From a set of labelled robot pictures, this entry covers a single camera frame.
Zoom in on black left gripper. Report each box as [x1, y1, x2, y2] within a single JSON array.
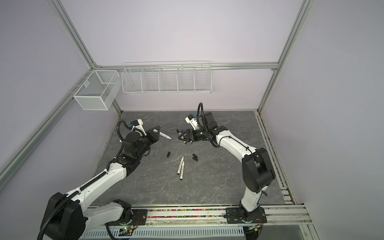
[[135, 125, 160, 159]]

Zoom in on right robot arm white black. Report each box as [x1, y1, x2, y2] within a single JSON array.
[[179, 112, 276, 213]]

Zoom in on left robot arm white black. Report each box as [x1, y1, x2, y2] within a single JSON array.
[[37, 126, 161, 240]]

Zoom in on small white mesh basket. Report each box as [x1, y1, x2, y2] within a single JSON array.
[[74, 70, 122, 111]]

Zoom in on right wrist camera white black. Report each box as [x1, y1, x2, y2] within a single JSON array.
[[185, 114, 201, 130]]

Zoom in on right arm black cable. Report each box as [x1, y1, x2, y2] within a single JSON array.
[[196, 102, 259, 157]]

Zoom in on long white wire basket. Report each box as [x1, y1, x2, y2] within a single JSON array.
[[122, 61, 213, 94]]

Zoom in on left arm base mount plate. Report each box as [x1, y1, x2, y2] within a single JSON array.
[[108, 209, 148, 226]]

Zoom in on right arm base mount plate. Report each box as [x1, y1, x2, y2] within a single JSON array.
[[224, 207, 267, 224]]

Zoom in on white slotted cable duct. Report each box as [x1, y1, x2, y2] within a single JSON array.
[[80, 227, 246, 240]]

